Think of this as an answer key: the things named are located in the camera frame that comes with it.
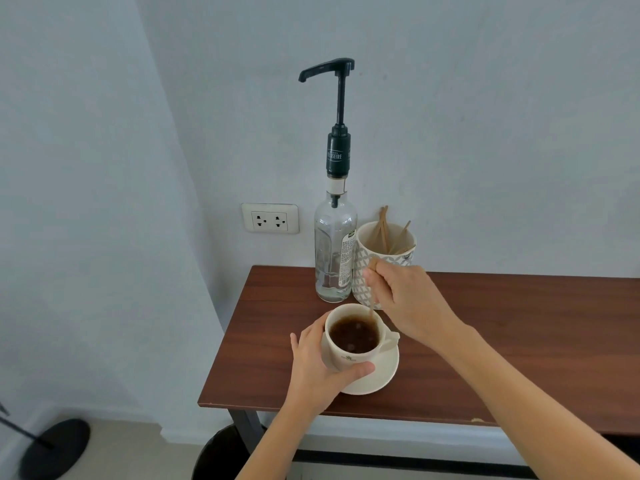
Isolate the person's right forearm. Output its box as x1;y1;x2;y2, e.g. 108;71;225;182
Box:
434;321;640;480

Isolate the dark coffee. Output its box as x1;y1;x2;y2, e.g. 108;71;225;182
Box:
330;316;380;354

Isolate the white saucer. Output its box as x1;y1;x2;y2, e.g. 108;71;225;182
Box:
340;340;401;396

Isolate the white wall socket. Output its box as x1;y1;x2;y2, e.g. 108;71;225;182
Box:
241;203;300;235

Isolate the white coffee cup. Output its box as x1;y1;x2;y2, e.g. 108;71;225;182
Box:
321;303;401;373

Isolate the person's right hand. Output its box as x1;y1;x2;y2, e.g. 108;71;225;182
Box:
362;259;466;348

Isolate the black waste bin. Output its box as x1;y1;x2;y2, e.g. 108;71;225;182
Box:
191;424;269;480

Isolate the black floor stand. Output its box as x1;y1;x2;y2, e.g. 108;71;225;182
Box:
0;402;92;480

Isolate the black pump dispenser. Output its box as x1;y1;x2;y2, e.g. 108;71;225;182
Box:
298;58;356;208

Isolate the person's left hand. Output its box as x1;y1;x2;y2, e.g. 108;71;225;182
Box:
290;312;376;414

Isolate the clear glass syrup bottle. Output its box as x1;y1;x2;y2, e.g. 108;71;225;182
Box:
314;191;358;303

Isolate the person's left forearm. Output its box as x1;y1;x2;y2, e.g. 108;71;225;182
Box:
235;401;332;480

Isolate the white patterned mug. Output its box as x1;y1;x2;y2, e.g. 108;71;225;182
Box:
351;221;417;311

